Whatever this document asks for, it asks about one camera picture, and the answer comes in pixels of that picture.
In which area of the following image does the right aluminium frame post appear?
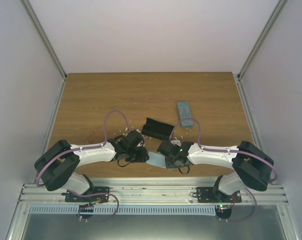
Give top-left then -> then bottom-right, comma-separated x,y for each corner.
236,0 -> 288,81

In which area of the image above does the aluminium frame post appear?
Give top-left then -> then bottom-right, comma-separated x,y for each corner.
236,0 -> 288,81
20,0 -> 68,81

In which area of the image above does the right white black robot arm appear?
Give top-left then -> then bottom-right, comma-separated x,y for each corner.
148,140 -> 274,203

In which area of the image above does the left aluminium frame post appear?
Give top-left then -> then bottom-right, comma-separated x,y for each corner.
20,0 -> 68,81

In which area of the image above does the aluminium mounting rail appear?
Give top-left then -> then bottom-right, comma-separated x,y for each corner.
18,176 -> 288,206

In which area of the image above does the grey slotted cable duct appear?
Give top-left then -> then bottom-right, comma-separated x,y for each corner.
29,204 -> 216,216

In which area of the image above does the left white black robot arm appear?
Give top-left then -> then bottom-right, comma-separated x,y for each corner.
34,130 -> 149,202

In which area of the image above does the green glasses case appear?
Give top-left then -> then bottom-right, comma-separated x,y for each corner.
177,101 -> 194,129

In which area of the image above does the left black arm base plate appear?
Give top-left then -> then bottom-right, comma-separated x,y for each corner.
61,186 -> 110,204

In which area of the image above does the open black glasses case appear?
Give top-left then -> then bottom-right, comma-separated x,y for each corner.
141,117 -> 174,141

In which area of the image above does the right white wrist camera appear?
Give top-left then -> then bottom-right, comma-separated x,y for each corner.
170,139 -> 181,146

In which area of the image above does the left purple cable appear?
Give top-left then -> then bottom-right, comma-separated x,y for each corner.
35,109 -> 131,188

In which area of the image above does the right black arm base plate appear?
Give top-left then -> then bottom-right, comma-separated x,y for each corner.
191,187 -> 242,204

